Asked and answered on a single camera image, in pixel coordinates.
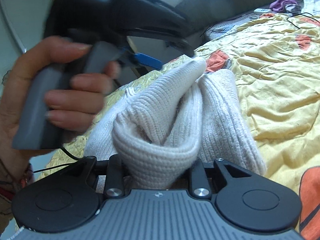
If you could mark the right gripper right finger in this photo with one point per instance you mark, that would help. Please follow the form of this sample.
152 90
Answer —
200 187

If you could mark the person left hand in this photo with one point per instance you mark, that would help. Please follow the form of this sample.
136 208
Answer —
72 110

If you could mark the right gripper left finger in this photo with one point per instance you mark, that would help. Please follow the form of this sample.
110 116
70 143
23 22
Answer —
110 177

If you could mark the white knit sweater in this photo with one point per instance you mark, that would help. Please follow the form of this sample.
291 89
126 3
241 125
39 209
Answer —
186 114

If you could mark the purple cloth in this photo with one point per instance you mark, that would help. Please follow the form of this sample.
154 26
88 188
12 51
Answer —
289 6

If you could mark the white remote control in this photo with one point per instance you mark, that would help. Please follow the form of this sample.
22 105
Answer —
260 11

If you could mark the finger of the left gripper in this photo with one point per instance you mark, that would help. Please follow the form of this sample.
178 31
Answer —
137 60

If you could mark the white patterned pillow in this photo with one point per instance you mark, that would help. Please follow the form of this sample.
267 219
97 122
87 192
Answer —
311 6

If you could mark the glass sliding wardrobe door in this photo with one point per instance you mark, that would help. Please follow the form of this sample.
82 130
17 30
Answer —
22 26

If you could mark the plaid pillow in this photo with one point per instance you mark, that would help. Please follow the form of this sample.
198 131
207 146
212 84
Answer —
229 26

